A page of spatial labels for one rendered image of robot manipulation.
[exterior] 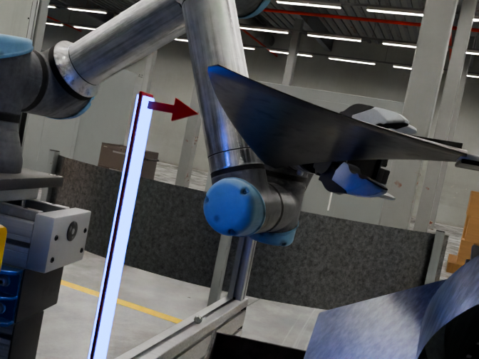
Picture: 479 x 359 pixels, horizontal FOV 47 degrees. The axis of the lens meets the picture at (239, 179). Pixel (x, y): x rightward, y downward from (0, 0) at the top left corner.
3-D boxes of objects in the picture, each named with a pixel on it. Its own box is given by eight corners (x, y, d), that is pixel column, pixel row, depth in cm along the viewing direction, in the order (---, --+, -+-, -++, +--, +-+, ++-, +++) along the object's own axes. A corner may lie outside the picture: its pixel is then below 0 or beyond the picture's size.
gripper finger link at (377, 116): (446, 110, 58) (391, 131, 66) (400, 92, 56) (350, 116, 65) (443, 138, 57) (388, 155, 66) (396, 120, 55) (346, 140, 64)
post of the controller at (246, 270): (240, 301, 109) (260, 204, 108) (227, 297, 110) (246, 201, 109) (245, 298, 112) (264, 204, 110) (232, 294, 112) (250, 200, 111)
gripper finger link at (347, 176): (423, 201, 57) (383, 169, 66) (376, 185, 56) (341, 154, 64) (409, 226, 58) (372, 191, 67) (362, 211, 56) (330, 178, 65)
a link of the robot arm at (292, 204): (227, 238, 81) (241, 165, 81) (256, 233, 92) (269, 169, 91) (276, 252, 78) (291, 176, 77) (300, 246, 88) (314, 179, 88)
